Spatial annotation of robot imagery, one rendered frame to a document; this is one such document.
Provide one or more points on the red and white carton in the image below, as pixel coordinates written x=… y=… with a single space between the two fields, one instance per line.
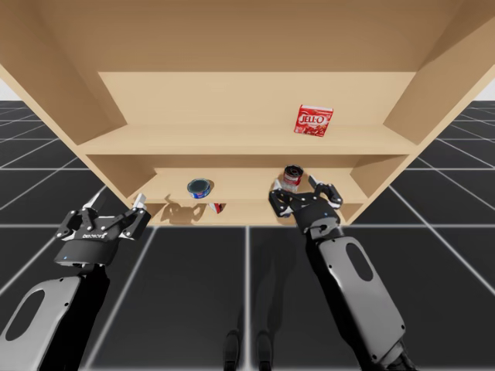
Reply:
x=217 y=207

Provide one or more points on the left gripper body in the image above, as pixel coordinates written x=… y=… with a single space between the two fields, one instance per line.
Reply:
x=93 y=243

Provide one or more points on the red and white can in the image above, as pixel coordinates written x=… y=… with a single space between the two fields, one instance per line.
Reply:
x=292 y=179

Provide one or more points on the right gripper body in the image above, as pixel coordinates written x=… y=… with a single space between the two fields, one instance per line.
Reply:
x=317 y=216

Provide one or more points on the blue flat can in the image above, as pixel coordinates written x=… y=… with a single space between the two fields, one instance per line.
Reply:
x=199 y=188

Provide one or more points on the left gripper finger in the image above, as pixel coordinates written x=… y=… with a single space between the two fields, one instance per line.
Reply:
x=75 y=224
x=135 y=222

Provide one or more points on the pale wooden shelf unit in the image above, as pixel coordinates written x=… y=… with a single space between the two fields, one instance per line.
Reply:
x=247 y=58

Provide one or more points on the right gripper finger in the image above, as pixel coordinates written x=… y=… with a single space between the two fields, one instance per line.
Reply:
x=328 y=193
x=284 y=201

